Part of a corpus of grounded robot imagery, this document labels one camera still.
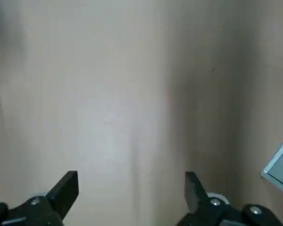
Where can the grey cabinet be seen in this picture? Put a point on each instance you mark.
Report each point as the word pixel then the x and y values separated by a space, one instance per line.
pixel 281 164

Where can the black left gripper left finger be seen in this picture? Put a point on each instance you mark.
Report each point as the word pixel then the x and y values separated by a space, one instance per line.
pixel 61 195

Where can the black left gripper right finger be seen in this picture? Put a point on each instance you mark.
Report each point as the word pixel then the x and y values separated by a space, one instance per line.
pixel 195 195

